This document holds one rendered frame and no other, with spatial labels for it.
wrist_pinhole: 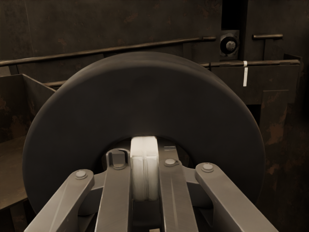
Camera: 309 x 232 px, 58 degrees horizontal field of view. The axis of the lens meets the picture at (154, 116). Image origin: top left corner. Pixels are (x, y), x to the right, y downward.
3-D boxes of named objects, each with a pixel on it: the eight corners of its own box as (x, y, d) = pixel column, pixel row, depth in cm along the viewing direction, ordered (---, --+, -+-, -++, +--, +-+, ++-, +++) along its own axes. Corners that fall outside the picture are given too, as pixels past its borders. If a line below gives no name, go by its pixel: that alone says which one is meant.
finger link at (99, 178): (132, 213, 14) (71, 217, 14) (134, 160, 18) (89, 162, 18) (130, 188, 13) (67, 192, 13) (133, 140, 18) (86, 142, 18)
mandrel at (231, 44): (206, 48, 86) (207, 33, 84) (220, 48, 86) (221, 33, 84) (221, 55, 69) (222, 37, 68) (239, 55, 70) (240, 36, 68)
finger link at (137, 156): (146, 202, 16) (133, 203, 16) (145, 143, 22) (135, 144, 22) (144, 155, 15) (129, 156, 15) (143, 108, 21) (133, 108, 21)
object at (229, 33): (195, 49, 100) (195, 26, 98) (211, 48, 101) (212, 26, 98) (216, 60, 72) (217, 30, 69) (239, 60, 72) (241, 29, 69)
